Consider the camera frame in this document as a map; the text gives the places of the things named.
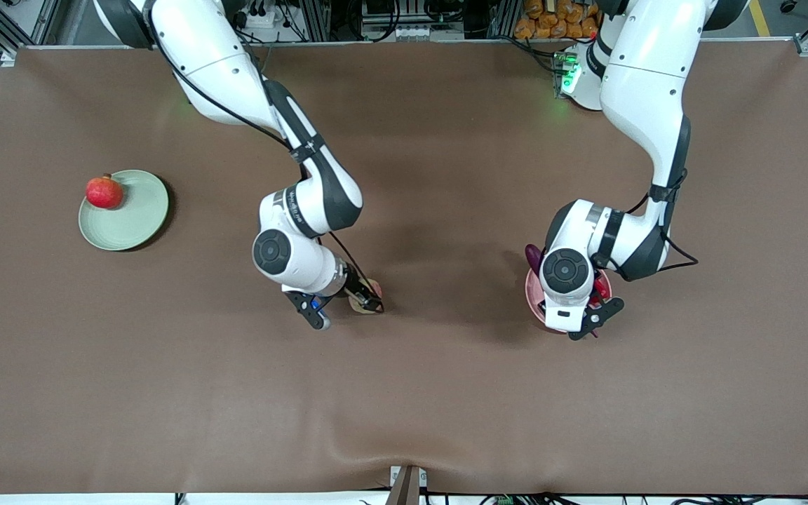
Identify yellow pink peach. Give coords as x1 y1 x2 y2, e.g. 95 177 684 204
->
348 278 384 314

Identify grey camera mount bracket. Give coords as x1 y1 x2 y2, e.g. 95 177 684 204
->
385 464 428 505

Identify red pomegranate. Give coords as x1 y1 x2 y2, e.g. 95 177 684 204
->
86 173 125 210

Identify brown table cover cloth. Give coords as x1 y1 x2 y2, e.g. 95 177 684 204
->
0 41 808 495

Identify green round plate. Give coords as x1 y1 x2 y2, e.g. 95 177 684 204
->
79 170 170 252

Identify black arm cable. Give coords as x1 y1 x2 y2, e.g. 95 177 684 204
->
625 168 699 273
144 0 385 311

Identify orange snack bags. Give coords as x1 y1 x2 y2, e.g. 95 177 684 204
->
514 0 601 40

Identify pink round plate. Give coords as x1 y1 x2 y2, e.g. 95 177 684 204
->
525 267 615 329

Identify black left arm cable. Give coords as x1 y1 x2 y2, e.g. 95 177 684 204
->
625 168 699 273

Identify white power strip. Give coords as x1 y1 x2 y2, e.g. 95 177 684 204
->
236 0 285 29

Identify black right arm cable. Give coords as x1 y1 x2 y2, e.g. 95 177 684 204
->
144 0 385 311

